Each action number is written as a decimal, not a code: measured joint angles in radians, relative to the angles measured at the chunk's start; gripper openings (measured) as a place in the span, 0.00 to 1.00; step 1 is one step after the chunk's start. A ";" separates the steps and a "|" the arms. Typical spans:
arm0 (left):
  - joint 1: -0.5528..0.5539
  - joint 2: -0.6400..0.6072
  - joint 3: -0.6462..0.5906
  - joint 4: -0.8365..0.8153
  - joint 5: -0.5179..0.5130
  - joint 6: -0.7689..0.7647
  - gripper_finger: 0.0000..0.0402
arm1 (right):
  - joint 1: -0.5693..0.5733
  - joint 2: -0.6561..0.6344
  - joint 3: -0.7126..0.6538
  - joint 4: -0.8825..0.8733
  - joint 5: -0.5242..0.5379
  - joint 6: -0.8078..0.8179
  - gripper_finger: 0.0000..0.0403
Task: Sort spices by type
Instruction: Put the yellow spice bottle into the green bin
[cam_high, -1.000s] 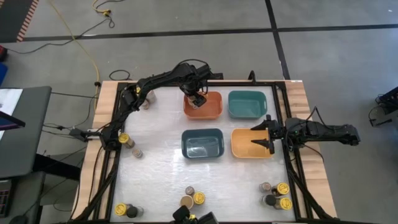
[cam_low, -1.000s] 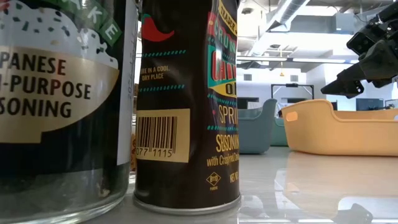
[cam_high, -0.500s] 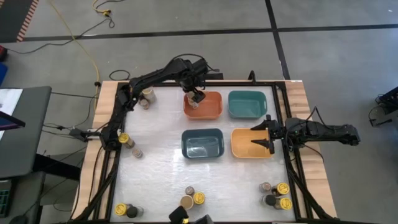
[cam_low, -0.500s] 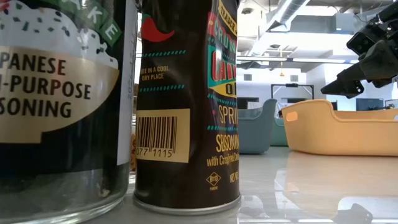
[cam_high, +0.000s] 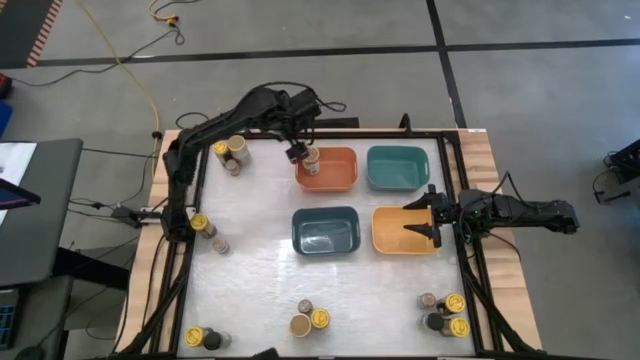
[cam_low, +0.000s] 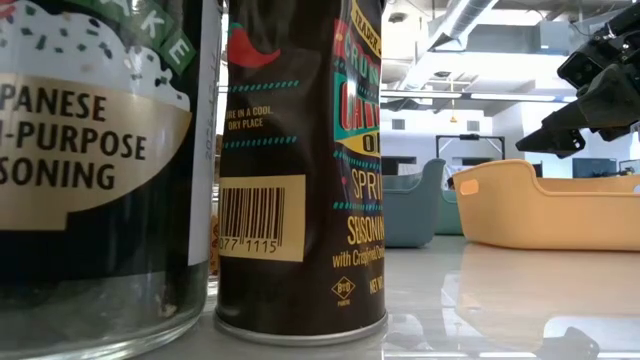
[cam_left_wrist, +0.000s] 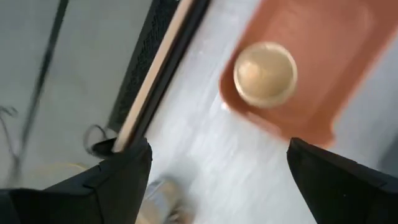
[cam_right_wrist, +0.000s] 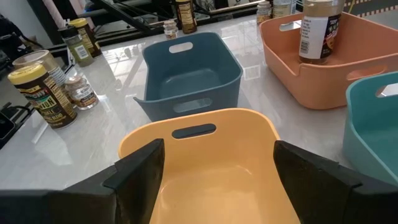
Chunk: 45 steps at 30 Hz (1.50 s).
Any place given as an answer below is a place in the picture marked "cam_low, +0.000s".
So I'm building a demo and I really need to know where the yellow plastic bin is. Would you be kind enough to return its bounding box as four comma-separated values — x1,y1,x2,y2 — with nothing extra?
452,159,640,252

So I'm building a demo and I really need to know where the black frame rig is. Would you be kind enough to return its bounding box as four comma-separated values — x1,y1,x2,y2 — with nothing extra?
435,133,506,161

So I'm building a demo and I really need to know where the teal plastic bin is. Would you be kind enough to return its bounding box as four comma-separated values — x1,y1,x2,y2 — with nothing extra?
434,188,465,236

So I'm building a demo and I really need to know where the yellow hanging pendant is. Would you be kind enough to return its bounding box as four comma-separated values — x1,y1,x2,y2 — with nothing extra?
448,74,458,124

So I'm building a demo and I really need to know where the small cork-stoppered glass jar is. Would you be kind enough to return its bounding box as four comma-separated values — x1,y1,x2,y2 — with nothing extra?
209,212,222,278

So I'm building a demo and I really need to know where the silver ventilation duct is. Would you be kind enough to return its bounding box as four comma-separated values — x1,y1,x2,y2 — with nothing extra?
427,0,501,51

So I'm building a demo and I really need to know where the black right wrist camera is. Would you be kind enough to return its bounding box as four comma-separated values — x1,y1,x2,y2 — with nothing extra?
557,49,605,90

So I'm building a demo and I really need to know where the dark desk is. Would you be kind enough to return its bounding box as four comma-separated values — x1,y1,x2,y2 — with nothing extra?
380,155,418,176

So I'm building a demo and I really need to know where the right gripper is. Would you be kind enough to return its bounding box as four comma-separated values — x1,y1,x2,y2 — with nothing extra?
514,2,640,159

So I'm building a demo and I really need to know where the chili onion seasoning can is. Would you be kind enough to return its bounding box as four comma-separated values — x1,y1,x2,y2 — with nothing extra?
214,0,389,348

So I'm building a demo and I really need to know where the furikake jar black lid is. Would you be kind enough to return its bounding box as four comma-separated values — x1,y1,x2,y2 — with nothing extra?
0,0,224,360

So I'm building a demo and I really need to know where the ceiling light strip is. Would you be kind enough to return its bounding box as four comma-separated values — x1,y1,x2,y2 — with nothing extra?
469,92,557,103
379,90,462,100

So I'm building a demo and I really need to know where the blue plastic bin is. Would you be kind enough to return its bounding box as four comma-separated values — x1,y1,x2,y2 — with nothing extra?
382,158,447,249

